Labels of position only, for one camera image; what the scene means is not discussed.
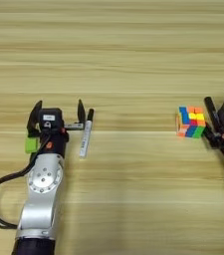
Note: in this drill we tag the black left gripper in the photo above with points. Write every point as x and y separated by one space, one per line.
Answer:
55 144

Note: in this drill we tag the multicoloured puzzle cube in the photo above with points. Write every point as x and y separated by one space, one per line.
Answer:
191 123

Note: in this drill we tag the white marker with black cap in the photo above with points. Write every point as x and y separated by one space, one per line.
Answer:
85 139

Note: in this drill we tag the green rectangular block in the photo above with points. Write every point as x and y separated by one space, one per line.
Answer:
31 146

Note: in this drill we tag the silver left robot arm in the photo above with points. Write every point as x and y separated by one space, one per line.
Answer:
40 199

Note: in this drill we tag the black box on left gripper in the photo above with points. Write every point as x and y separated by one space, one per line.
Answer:
50 118

